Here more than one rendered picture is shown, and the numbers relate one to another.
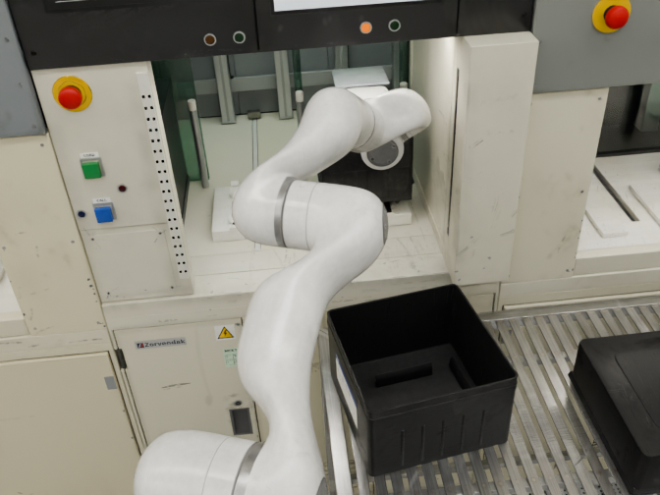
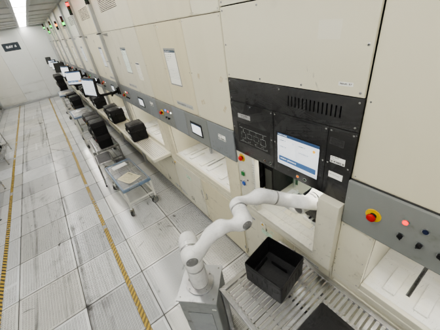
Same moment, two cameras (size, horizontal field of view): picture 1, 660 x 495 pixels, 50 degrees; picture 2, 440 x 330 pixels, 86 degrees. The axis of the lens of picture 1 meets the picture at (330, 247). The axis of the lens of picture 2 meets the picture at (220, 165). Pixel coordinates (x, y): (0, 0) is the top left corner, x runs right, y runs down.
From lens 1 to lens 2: 1.03 m
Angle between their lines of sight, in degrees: 51
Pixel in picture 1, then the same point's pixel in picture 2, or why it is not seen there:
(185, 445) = (186, 234)
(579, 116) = (361, 239)
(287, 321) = (213, 228)
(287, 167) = (241, 200)
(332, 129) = (251, 198)
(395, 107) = (297, 200)
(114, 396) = not seen: hidden behind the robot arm
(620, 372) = (318, 319)
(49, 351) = not seen: hidden behind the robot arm
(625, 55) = (379, 232)
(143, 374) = not seen: hidden behind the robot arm
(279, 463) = (189, 249)
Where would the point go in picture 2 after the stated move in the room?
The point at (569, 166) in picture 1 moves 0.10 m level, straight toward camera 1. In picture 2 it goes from (357, 253) to (340, 257)
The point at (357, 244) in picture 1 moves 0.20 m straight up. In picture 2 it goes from (234, 224) to (230, 198)
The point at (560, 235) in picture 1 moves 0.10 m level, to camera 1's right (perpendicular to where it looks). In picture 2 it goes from (353, 272) to (370, 285)
